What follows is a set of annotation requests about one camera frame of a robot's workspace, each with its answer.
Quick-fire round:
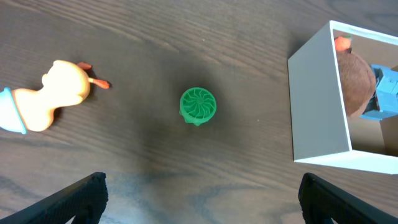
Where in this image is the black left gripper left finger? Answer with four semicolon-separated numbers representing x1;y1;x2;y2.
1;172;108;224

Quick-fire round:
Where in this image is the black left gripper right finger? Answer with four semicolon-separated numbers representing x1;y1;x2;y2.
298;172;397;224

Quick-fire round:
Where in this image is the orange rubber duck toy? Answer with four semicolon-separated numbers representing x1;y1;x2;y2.
1;60;110;134

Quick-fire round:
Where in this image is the yellow grey toy truck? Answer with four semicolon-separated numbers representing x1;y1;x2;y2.
361;64;397;121

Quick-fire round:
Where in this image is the brown plush bear toy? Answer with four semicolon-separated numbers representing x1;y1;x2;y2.
334;35;376;119

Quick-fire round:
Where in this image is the green ribbed plastic cap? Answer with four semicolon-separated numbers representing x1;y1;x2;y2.
179;87;217;126

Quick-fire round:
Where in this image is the white cardboard box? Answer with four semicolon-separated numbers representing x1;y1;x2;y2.
288;21;397;174

